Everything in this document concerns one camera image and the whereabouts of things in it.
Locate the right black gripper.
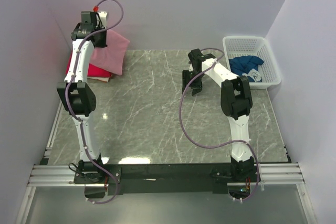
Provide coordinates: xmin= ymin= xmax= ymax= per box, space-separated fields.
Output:
xmin=181 ymin=70 xmax=204 ymax=96

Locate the pink t-shirt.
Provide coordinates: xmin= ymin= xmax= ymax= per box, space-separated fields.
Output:
xmin=95 ymin=30 xmax=130 ymax=76

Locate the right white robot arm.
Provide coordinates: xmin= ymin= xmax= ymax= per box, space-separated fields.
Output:
xmin=178 ymin=49 xmax=256 ymax=182

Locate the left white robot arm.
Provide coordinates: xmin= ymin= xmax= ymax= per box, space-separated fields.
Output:
xmin=57 ymin=11 xmax=108 ymax=183

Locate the folded magenta t-shirt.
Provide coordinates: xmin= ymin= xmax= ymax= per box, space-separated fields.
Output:
xmin=65 ymin=50 xmax=113 ymax=79

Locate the blue t-shirt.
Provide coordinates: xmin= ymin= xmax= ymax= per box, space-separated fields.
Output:
xmin=229 ymin=55 xmax=264 ymax=82

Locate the white plastic basket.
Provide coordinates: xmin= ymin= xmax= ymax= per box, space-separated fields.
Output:
xmin=223 ymin=36 xmax=281 ymax=89

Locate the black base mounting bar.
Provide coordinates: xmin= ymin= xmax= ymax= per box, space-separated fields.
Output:
xmin=73 ymin=163 xmax=260 ymax=198

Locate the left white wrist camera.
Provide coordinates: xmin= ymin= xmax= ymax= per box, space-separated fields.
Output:
xmin=97 ymin=11 xmax=109 ymax=28

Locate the aluminium rail frame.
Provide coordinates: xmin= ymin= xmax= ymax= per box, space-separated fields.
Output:
xmin=15 ymin=77 xmax=316 ymax=224

